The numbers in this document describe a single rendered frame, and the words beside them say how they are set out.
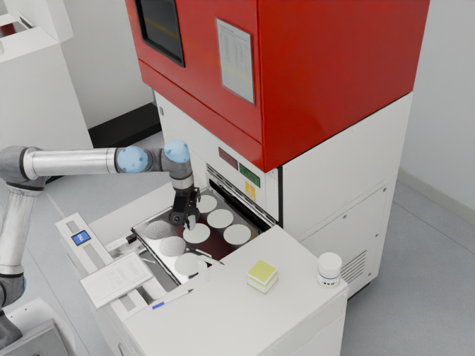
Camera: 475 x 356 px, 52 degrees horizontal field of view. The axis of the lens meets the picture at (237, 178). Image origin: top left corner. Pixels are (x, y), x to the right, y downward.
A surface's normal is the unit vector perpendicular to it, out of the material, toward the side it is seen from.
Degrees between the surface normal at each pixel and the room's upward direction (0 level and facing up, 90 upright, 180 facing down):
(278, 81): 90
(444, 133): 90
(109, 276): 0
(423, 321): 0
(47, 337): 90
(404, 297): 0
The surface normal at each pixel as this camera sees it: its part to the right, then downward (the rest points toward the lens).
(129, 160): -0.09, 0.03
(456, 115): -0.79, 0.44
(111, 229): -0.07, -0.75
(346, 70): 0.61, 0.49
